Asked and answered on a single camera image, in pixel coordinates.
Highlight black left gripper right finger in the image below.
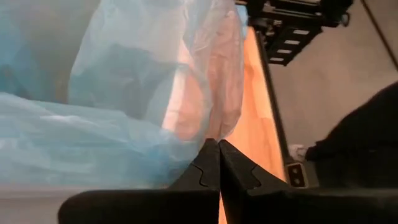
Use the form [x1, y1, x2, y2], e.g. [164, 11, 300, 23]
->
[218, 139, 292, 200]

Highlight black metal table frame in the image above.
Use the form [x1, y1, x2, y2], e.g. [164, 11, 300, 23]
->
[253, 26, 295, 166]

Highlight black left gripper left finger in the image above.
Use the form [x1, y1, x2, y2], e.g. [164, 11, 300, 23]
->
[169, 138, 221, 191]

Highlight long thin black cable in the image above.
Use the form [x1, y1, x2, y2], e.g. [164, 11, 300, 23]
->
[360, 0, 398, 71]

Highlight black metal bracket plate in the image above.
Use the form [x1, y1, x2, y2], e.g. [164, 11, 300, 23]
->
[285, 161, 309, 189]

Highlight blue plastic bag pile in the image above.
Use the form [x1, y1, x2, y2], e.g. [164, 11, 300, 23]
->
[0, 0, 249, 190]

